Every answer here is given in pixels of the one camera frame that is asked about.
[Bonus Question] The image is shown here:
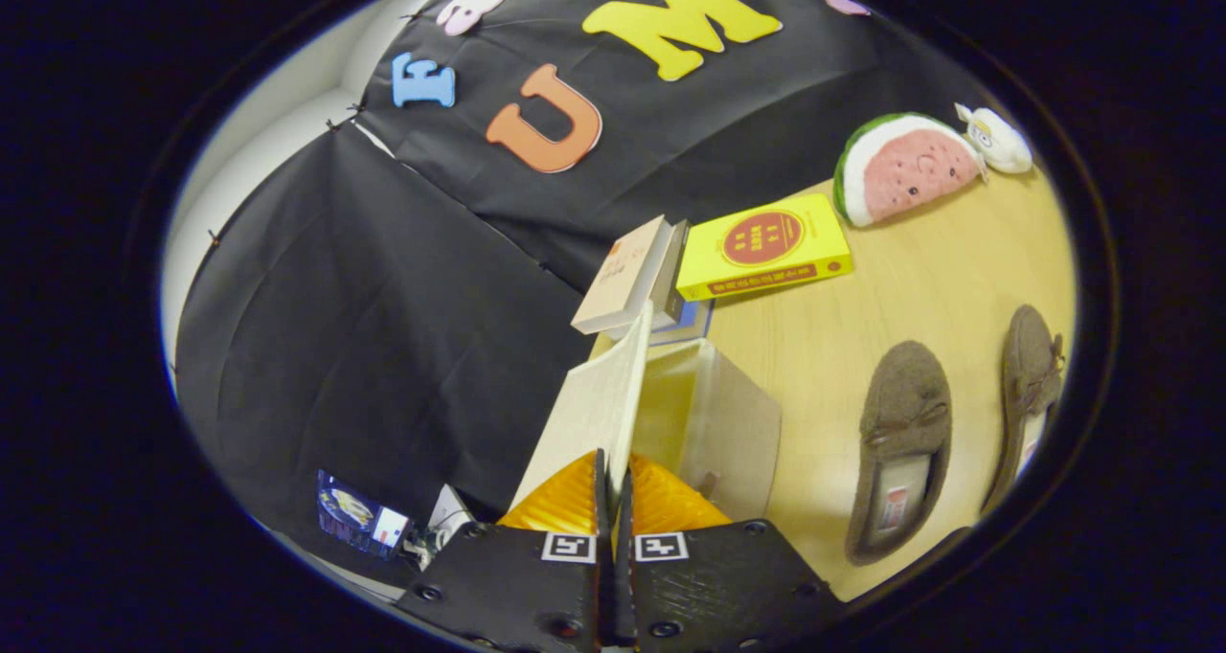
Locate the white plush toy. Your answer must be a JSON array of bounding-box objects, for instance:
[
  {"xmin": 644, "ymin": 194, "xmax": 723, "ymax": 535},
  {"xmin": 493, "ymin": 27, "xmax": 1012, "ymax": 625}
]
[{"xmin": 954, "ymin": 102, "xmax": 1034, "ymax": 175}]

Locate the blue printed packet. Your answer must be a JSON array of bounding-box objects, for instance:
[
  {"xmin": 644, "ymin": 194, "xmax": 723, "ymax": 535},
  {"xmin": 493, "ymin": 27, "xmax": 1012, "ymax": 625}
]
[{"xmin": 316, "ymin": 469, "xmax": 411, "ymax": 553}]

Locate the grey book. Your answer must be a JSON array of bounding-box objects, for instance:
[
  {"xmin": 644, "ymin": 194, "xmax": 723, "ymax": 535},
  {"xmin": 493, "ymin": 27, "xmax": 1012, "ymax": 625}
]
[{"xmin": 651, "ymin": 220, "xmax": 691, "ymax": 324}]

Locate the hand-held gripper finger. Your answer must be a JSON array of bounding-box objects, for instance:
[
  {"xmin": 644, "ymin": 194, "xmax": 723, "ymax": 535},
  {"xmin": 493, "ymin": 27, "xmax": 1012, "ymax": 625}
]
[
  {"xmin": 615, "ymin": 454, "xmax": 846, "ymax": 653},
  {"xmin": 395, "ymin": 447, "xmax": 614, "ymax": 653}
]

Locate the watermelon slice plush toy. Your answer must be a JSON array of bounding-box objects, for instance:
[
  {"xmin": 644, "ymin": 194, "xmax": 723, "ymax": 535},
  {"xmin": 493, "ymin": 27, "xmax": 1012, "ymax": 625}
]
[{"xmin": 831, "ymin": 112, "xmax": 988, "ymax": 228}]

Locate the yellow book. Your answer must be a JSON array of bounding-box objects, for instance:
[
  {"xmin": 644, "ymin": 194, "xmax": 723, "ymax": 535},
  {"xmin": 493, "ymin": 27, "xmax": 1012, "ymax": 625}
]
[{"xmin": 676, "ymin": 192, "xmax": 853, "ymax": 302}]

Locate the white box with cables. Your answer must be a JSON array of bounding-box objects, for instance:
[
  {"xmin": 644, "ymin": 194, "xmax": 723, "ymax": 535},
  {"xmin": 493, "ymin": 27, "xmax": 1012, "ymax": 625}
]
[{"xmin": 421, "ymin": 484, "xmax": 477, "ymax": 570}]

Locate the brown fuzzy shoe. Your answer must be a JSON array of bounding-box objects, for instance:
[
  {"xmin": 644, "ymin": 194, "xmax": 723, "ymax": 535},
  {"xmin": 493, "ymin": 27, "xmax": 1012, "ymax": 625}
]
[
  {"xmin": 979, "ymin": 304, "xmax": 1066, "ymax": 520},
  {"xmin": 845, "ymin": 340, "xmax": 954, "ymax": 566}
]

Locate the blue book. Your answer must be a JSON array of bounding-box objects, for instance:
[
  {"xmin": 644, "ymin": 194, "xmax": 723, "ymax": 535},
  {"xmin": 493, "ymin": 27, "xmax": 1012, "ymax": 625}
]
[{"xmin": 613, "ymin": 299, "xmax": 715, "ymax": 348}]

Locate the cream storage box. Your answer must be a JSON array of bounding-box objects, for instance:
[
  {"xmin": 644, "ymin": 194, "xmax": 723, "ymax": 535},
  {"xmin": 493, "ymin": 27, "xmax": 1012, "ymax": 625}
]
[{"xmin": 511, "ymin": 301, "xmax": 783, "ymax": 523}]

